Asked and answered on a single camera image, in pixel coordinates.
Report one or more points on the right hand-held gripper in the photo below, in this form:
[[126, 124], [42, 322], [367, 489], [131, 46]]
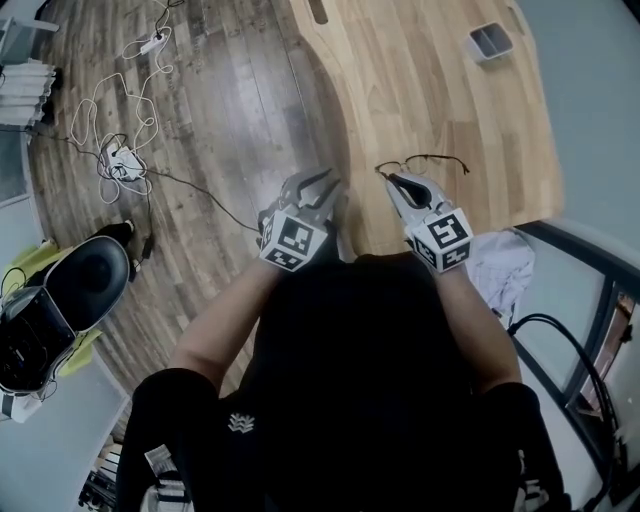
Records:
[[442, 237]]

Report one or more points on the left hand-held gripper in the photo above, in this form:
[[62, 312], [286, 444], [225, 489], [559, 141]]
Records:
[[292, 240]]

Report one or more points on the thin-framed eyeglasses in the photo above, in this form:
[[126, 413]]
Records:
[[387, 166]]

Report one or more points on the person's right forearm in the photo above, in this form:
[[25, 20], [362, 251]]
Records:
[[475, 325]]

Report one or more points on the person's left forearm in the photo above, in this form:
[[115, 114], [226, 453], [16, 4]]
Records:
[[225, 325]]

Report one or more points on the white crumpled cloth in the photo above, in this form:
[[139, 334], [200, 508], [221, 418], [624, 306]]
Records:
[[505, 270]]

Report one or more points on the person's black clothing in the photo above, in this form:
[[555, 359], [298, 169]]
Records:
[[360, 360]]

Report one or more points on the white divided container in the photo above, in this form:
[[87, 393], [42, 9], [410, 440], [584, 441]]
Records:
[[492, 47]]

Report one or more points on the white power strip with plugs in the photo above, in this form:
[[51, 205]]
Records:
[[122, 162]]

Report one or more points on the slim white power strip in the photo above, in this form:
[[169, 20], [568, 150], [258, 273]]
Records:
[[152, 44]]

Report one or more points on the black office chair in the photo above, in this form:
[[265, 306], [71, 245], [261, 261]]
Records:
[[85, 280]]

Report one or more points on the yellow-green stool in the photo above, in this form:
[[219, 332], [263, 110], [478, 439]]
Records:
[[75, 360]]

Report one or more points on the stack of white boards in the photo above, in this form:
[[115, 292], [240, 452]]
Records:
[[25, 95]]

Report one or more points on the white side table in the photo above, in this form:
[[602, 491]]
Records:
[[25, 40]]

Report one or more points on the black window frame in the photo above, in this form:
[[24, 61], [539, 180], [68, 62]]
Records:
[[575, 245]]

